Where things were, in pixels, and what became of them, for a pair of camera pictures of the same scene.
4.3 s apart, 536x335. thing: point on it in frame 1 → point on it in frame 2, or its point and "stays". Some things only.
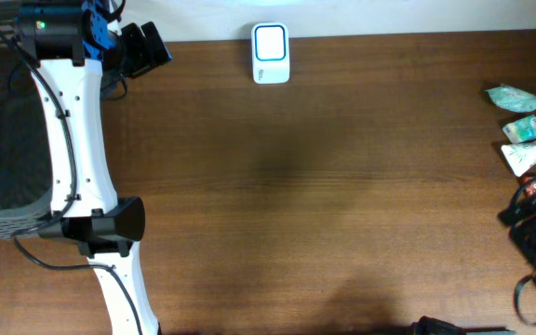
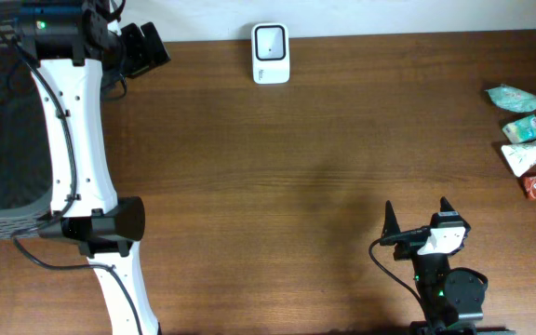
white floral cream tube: [524, 155] stays
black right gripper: [529, 214] → [410, 249]
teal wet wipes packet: [514, 100] stays
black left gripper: [143, 58] stays
